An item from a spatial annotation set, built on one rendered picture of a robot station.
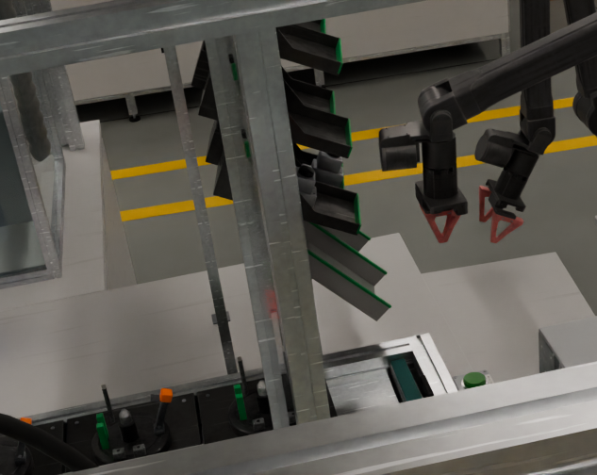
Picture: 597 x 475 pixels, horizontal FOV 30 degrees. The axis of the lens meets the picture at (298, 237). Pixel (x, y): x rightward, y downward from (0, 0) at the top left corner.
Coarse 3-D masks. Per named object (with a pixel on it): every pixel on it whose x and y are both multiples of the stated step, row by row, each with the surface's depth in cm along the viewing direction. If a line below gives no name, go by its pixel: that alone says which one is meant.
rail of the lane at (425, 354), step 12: (408, 336) 216; (420, 336) 216; (420, 348) 212; (432, 348) 212; (420, 360) 209; (432, 360) 209; (420, 372) 209; (432, 372) 205; (444, 372) 205; (420, 384) 211; (432, 384) 202; (444, 384) 202
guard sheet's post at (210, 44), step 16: (208, 48) 144; (208, 64) 147; (224, 96) 147; (224, 112) 148; (224, 128) 149; (224, 144) 150; (240, 192) 154; (240, 208) 155; (240, 224) 156; (240, 240) 157; (256, 288) 162; (256, 304) 163; (256, 320) 164; (272, 384) 170; (272, 400) 171; (272, 416) 173
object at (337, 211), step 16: (224, 160) 200; (224, 176) 202; (224, 192) 203; (320, 192) 217; (336, 192) 217; (352, 192) 217; (304, 208) 205; (320, 208) 212; (336, 208) 214; (352, 208) 216; (320, 224) 206; (336, 224) 206; (352, 224) 206
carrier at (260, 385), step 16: (240, 368) 199; (240, 384) 208; (256, 384) 208; (208, 400) 205; (224, 400) 205; (240, 400) 193; (256, 400) 200; (208, 416) 201; (224, 416) 200; (240, 416) 195; (256, 416) 196; (336, 416) 196; (208, 432) 197; (224, 432) 196; (240, 432) 193; (256, 432) 192
